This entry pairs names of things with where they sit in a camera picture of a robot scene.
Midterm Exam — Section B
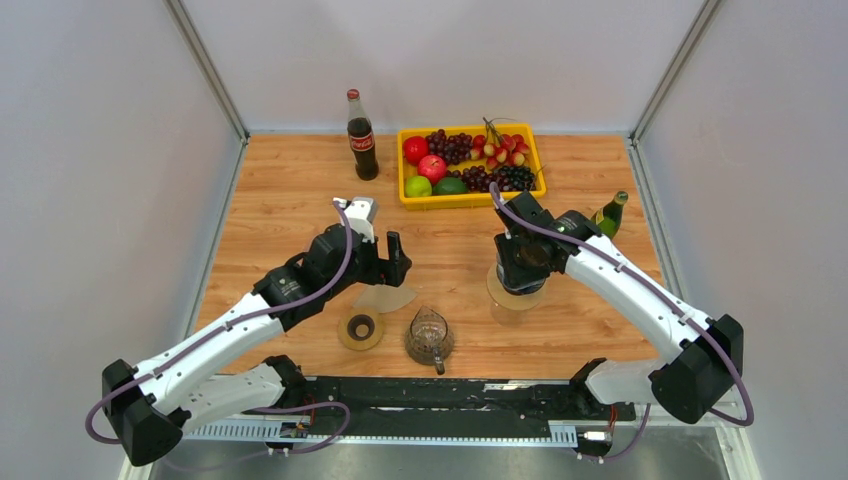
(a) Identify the red cherries bunch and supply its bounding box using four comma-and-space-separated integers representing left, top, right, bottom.
466, 117, 537, 171

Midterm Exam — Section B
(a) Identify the light green apple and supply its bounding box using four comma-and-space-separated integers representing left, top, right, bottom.
404, 175, 432, 198

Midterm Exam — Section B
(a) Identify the dark green lime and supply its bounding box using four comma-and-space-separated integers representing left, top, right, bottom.
432, 176, 468, 196

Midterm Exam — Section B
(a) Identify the glass cola bottle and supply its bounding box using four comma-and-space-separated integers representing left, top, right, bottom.
346, 89, 379, 181

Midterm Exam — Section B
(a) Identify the clear glass server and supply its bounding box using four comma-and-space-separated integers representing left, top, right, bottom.
490, 303, 528, 328

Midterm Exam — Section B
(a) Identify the yellow plastic fruit tray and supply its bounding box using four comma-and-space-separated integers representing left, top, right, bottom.
397, 125, 547, 210

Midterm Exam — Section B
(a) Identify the green champagne bottle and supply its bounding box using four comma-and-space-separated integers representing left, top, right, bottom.
591, 191, 629, 239

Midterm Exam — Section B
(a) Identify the dark grape bunch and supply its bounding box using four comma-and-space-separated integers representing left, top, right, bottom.
447, 165, 537, 193

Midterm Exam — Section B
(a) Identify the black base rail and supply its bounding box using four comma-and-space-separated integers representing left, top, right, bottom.
271, 376, 636, 456

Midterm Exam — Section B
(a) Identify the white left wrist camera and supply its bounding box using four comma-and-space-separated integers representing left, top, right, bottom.
333, 197, 378, 243

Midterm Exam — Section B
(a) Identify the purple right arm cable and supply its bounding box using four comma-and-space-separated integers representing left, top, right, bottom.
488, 182, 757, 464

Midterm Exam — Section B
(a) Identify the purple grape bunch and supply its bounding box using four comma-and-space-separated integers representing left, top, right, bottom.
425, 129, 473, 166

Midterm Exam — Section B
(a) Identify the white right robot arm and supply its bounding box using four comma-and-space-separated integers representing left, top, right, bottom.
488, 184, 755, 427

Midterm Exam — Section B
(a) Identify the wooden dripper holder ring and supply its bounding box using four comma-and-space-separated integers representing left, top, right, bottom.
486, 264, 548, 313

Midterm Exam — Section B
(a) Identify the pink red apple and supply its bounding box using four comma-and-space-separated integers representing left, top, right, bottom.
417, 154, 448, 186

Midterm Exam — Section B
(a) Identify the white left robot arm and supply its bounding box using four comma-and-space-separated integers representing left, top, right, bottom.
85, 224, 412, 466

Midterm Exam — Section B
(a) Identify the glass pitcher with handle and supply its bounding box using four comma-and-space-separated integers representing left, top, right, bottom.
404, 306, 455, 376

